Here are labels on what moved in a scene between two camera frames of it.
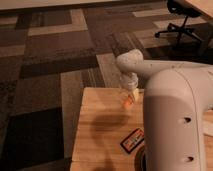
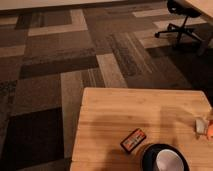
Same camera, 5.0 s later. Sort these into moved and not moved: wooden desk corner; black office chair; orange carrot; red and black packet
Moved: orange carrot
Not moved: black office chair; red and black packet; wooden desk corner
